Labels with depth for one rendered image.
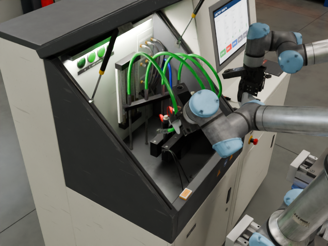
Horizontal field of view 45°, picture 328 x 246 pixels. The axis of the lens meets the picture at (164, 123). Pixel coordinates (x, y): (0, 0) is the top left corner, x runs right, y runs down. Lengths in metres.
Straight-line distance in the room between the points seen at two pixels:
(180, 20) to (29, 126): 0.85
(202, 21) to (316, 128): 1.05
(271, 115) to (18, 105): 1.12
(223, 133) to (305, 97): 3.20
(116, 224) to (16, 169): 1.61
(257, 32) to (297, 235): 0.73
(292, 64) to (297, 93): 2.90
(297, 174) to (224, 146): 0.76
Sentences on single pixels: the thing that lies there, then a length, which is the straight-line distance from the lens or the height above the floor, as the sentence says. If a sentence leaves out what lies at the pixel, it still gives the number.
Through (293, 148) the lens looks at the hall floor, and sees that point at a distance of 3.51.
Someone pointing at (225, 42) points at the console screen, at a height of 1.23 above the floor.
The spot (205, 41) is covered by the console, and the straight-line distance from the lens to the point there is 1.97.
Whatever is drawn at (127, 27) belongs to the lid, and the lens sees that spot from 1.19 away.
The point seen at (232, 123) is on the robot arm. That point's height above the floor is 1.48.
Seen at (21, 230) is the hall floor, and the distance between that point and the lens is 2.84.
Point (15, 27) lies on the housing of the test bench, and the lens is 1.67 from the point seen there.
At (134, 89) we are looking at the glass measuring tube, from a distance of 1.95.
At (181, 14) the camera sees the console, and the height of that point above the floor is 1.44.
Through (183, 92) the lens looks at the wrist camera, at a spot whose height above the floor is 1.45.
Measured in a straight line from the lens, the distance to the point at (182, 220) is 1.64.
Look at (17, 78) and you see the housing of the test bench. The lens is 1.71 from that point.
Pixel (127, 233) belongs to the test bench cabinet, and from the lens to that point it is 1.80.
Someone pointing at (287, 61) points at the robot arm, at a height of 1.53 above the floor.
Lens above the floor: 2.12
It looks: 36 degrees down
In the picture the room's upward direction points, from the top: 1 degrees clockwise
